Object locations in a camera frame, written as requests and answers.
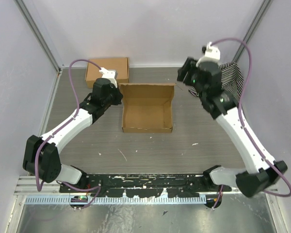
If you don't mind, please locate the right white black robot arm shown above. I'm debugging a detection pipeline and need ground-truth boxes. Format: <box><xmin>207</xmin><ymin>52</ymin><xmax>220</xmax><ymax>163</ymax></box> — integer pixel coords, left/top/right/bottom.
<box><xmin>177</xmin><ymin>57</ymin><xmax>288</xmax><ymax>198</ymax></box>

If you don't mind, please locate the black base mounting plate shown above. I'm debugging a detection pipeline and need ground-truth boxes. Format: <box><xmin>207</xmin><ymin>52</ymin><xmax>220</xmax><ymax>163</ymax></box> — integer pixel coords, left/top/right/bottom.
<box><xmin>59</xmin><ymin>173</ymin><xmax>233</xmax><ymax>198</ymax></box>

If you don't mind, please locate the black white striped cloth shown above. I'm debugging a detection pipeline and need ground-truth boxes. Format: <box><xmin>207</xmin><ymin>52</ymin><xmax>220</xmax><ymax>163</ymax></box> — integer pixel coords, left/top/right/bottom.
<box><xmin>199</xmin><ymin>62</ymin><xmax>244</xmax><ymax>101</ymax></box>

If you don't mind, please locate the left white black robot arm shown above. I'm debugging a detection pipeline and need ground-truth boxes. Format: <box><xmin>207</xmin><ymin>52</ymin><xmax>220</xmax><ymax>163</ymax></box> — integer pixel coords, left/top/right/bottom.
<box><xmin>22</xmin><ymin>78</ymin><xmax>123</xmax><ymax>193</ymax></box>

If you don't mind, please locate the aluminium front rail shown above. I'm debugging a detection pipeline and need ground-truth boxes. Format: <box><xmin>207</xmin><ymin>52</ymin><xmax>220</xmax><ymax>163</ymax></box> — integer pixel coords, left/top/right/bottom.
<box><xmin>14</xmin><ymin>174</ymin><xmax>279</xmax><ymax>195</ymax></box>

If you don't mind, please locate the right aluminium corner post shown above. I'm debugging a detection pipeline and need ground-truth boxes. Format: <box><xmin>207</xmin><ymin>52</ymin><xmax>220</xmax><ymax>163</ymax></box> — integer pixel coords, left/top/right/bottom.
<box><xmin>232</xmin><ymin>0</ymin><xmax>273</xmax><ymax>63</ymax></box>

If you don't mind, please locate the left aluminium corner post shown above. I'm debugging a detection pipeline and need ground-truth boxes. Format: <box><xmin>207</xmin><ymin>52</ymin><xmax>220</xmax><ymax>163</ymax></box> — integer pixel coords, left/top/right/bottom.
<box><xmin>14</xmin><ymin>0</ymin><xmax>62</xmax><ymax>73</ymax></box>

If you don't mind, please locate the folded closed cardboard box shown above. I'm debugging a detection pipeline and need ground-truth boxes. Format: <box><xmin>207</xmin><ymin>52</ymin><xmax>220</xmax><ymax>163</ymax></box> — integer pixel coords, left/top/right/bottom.
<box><xmin>84</xmin><ymin>57</ymin><xmax>129</xmax><ymax>89</ymax></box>

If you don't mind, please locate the white slotted cable duct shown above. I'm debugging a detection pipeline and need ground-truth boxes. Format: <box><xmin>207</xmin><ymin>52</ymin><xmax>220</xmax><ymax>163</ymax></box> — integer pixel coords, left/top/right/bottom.
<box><xmin>25</xmin><ymin>195</ymin><xmax>207</xmax><ymax>205</ymax></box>

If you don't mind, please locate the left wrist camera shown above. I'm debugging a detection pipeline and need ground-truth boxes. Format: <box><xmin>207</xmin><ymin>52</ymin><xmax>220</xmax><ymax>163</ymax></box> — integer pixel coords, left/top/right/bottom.
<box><xmin>99</xmin><ymin>67</ymin><xmax>117</xmax><ymax>88</ymax></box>

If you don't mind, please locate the aluminium corner post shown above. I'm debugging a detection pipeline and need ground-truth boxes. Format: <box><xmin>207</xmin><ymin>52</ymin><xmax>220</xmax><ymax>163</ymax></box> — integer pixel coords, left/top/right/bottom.
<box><xmin>232</xmin><ymin>0</ymin><xmax>273</xmax><ymax>63</ymax></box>
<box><xmin>14</xmin><ymin>0</ymin><xmax>62</xmax><ymax>73</ymax></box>

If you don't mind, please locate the cardboard box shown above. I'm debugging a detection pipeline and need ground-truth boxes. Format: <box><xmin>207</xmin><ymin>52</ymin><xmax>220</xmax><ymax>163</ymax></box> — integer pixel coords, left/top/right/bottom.
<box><xmin>119</xmin><ymin>83</ymin><xmax>176</xmax><ymax>133</ymax></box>
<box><xmin>84</xmin><ymin>57</ymin><xmax>129</xmax><ymax>89</ymax></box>

